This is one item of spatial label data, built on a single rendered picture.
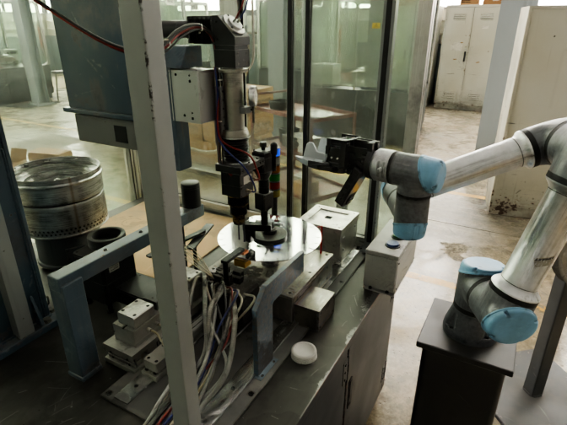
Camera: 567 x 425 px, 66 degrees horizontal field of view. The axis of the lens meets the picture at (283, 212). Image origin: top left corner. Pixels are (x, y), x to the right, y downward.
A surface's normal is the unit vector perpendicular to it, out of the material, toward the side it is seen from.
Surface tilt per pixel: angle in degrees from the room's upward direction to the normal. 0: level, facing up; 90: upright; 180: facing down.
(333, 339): 0
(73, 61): 90
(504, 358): 0
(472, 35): 90
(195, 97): 90
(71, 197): 90
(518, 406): 0
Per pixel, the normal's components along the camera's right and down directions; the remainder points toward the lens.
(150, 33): 0.88, 0.19
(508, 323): -0.04, 0.51
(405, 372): 0.00, -0.92
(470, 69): -0.49, 0.36
